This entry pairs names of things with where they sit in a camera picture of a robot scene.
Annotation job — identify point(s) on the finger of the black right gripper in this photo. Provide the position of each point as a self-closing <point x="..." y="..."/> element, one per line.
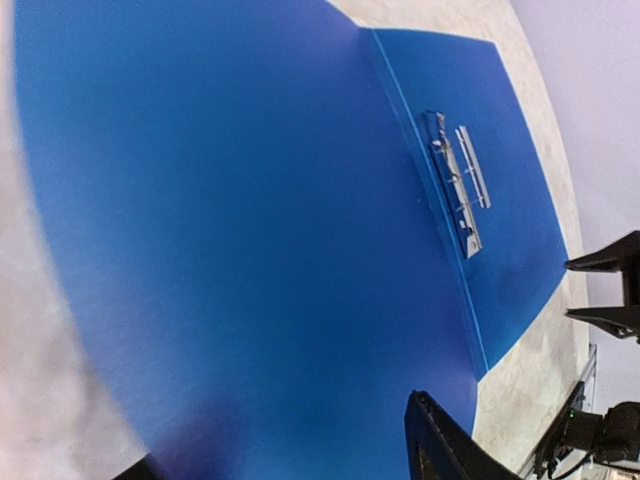
<point x="621" y="322"/>
<point x="619" y="256"/>

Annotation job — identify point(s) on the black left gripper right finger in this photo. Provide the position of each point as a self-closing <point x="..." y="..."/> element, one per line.
<point x="438" y="448"/>

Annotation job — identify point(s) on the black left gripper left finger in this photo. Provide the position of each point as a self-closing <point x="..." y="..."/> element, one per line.
<point x="145" y="469"/>

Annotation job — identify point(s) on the silver metal folder clip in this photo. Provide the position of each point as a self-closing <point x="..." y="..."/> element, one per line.
<point x="460" y="176"/>

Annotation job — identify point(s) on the aluminium front rail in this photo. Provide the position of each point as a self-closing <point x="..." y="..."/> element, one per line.
<point x="575" y="400"/>

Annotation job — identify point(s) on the blue plastic clip folder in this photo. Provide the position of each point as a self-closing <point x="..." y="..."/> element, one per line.
<point x="251" y="233"/>

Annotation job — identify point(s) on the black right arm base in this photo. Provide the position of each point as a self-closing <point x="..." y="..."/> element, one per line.
<point x="605" y="439"/>

